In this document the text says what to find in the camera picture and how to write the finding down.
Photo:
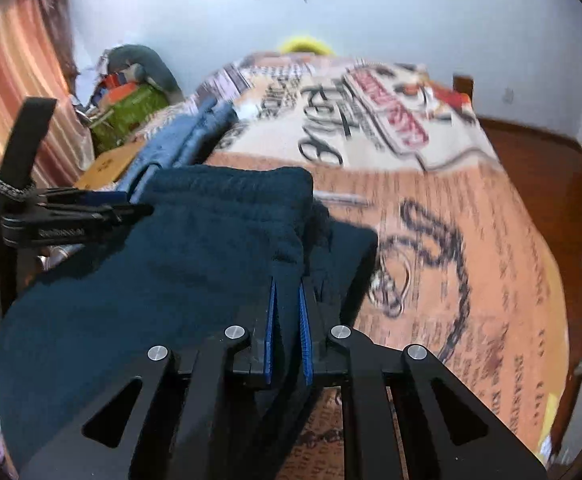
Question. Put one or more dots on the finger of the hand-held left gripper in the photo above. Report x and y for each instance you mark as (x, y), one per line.
(121, 214)
(103, 197)

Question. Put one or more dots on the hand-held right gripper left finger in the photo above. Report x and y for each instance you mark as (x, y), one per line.
(271, 335)

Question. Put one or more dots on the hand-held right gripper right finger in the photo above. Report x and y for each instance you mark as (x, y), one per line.
(305, 335)

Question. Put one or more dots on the dark teal pants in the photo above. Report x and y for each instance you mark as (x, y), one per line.
(181, 260)

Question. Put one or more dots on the green bag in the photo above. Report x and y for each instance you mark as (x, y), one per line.
(126, 110)

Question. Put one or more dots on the blue jeans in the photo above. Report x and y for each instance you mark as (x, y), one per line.
(186, 135)

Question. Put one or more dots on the striped pink curtain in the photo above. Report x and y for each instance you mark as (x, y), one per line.
(16, 85)

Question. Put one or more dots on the grey cloth bundle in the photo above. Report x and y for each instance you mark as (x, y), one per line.
(148, 65)

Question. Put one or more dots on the printed blanket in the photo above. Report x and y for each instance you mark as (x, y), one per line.
(421, 200)

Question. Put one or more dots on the yellow pillow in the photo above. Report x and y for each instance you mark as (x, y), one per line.
(305, 44)

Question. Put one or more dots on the wooden bed frame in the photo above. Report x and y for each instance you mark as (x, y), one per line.
(463, 87)

